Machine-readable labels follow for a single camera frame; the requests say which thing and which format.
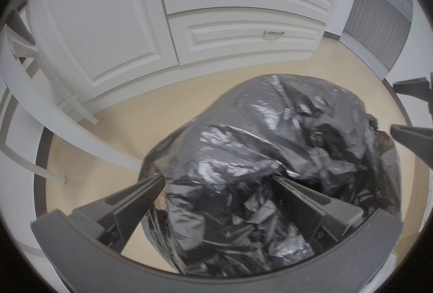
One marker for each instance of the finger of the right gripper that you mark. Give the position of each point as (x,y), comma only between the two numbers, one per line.
(419,88)
(419,142)

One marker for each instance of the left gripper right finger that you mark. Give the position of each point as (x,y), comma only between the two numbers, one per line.
(321,213)

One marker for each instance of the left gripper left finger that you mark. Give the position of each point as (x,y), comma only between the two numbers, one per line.
(115,217)

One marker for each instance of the black plastic bag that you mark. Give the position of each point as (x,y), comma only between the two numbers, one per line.
(253,122)

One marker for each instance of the grey curtain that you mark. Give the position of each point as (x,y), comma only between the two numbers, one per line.
(379,24)

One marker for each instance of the white chair dark grey seat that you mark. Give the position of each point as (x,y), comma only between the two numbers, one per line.
(50,112)

